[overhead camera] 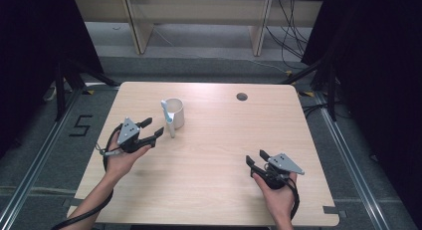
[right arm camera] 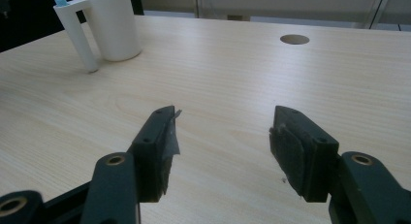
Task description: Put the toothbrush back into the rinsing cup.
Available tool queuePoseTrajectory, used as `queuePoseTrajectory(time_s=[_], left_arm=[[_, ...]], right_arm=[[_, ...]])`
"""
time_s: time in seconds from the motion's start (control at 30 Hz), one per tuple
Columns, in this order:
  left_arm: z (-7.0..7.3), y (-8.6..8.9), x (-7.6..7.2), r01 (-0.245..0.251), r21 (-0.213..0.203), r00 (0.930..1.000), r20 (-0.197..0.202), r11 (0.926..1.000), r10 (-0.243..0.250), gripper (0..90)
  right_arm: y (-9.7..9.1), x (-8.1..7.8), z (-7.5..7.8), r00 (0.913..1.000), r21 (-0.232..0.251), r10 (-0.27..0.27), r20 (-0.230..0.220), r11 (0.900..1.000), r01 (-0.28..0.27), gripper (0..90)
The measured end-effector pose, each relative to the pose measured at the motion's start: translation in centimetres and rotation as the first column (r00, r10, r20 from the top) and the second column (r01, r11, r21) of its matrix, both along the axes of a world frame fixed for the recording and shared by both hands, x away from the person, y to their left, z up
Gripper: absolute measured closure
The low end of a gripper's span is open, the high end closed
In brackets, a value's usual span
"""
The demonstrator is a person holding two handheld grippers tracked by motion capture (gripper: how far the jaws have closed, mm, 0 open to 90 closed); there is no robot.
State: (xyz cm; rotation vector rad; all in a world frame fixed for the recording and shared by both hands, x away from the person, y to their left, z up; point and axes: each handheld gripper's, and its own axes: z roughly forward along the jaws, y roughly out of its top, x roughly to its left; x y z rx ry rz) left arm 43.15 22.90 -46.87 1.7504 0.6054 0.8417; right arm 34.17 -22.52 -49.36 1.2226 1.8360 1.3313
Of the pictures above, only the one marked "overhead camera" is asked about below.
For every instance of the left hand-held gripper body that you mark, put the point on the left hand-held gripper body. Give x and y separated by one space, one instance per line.
129 133

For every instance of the person's left hand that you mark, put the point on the person's left hand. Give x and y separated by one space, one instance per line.
124 160

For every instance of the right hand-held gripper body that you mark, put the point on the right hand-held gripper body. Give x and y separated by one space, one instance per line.
278 172

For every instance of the person's right hand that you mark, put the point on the person's right hand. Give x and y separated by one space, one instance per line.
277 200

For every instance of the black curtain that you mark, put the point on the black curtain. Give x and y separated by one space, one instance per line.
33 57
381 74

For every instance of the metal floor rail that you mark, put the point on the metal floor rail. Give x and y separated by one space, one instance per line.
351 163
36 163

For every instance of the black metal stand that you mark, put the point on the black metal stand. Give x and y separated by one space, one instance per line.
60 90
331 90

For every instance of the yellow black floor tape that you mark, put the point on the yellow black floor tape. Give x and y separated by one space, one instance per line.
307 94
88 92
289 72

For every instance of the grey tape strip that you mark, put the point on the grey tape strip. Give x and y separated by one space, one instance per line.
330 210

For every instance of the white cup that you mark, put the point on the white cup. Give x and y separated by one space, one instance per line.
175 114

